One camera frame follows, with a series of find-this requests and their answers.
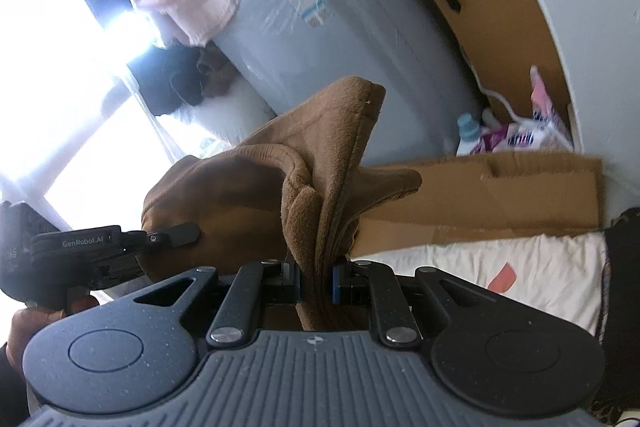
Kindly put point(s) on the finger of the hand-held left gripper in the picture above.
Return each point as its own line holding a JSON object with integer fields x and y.
{"x": 175, "y": 234}

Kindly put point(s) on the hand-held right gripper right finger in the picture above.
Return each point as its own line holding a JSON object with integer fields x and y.
{"x": 336, "y": 284}

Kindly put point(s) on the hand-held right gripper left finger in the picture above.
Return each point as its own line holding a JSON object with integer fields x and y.
{"x": 295, "y": 284}

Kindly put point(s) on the brown printed t-shirt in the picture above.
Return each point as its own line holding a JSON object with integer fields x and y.
{"x": 240, "y": 187}

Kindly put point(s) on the person's left hand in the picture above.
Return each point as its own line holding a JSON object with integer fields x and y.
{"x": 30, "y": 327}

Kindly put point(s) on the white fluffy pillow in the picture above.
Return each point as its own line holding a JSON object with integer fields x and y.
{"x": 235, "y": 112}

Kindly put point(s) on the cream bear printed blanket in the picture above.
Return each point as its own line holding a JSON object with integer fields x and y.
{"x": 475, "y": 267}

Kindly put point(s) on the dark brown garment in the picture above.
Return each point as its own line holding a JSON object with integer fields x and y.
{"x": 165, "y": 82}

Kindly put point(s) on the folded cardboard sheet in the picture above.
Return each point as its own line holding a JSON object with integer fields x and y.
{"x": 475, "y": 202}

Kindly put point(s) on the bright window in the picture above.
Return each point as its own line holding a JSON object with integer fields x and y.
{"x": 60, "y": 57}

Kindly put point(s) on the detergent bottle with teal cap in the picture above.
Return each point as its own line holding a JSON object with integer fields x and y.
{"x": 469, "y": 129}

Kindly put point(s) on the pink plastic pouch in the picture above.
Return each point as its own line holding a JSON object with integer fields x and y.
{"x": 542, "y": 97}

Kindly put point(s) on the black cloth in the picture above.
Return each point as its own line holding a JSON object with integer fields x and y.
{"x": 622, "y": 307}

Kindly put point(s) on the tall cardboard panel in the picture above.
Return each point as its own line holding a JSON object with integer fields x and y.
{"x": 505, "y": 17}

